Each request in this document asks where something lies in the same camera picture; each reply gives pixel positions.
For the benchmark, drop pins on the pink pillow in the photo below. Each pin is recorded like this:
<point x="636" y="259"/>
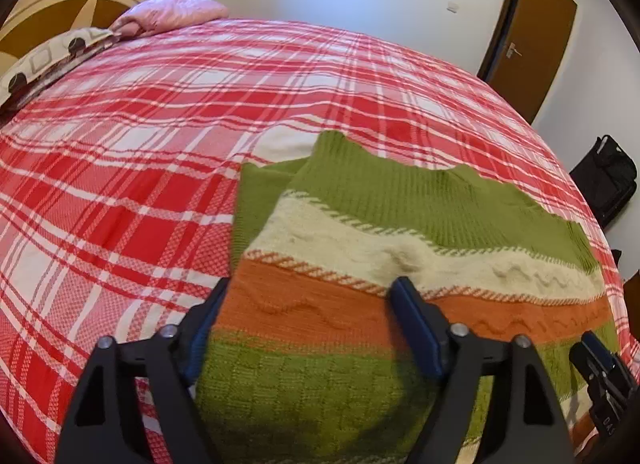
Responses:
<point x="170" y="11"/>

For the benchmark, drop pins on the brown wooden desk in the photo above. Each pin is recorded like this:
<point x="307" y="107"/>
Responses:
<point x="632" y="304"/>

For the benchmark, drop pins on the brown wooden door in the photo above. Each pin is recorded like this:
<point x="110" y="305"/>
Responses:
<point x="535" y="34"/>

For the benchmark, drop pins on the green striped knit sweater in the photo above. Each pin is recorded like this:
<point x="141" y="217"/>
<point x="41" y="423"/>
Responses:
<point x="375" y="204"/>

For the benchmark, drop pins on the beige patterned pillow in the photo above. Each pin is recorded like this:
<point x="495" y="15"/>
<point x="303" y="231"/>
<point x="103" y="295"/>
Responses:
<point x="45" y="59"/>

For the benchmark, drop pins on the white wall switch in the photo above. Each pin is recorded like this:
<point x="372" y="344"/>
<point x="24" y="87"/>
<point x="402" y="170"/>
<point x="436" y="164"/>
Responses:
<point x="452" y="7"/>

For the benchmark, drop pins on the red plaid bed sheet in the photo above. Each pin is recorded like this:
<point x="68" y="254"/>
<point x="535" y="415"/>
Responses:
<point x="150" y="144"/>

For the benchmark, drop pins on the black bag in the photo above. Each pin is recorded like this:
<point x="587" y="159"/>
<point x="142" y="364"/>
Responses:
<point x="602" y="179"/>

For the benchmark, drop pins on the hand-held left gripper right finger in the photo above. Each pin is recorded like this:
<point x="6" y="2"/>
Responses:
<point x="420" y="329"/>

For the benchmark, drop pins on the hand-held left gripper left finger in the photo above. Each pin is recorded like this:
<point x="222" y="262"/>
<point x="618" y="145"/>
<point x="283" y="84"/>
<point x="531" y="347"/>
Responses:
<point x="192" y="361"/>

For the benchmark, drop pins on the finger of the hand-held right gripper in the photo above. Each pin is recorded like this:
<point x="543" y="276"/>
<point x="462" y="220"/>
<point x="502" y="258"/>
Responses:
<point x="582" y="361"/>
<point x="597" y="346"/>

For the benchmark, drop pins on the wooden bed headboard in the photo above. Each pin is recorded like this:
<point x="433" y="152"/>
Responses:
<point x="50" y="9"/>

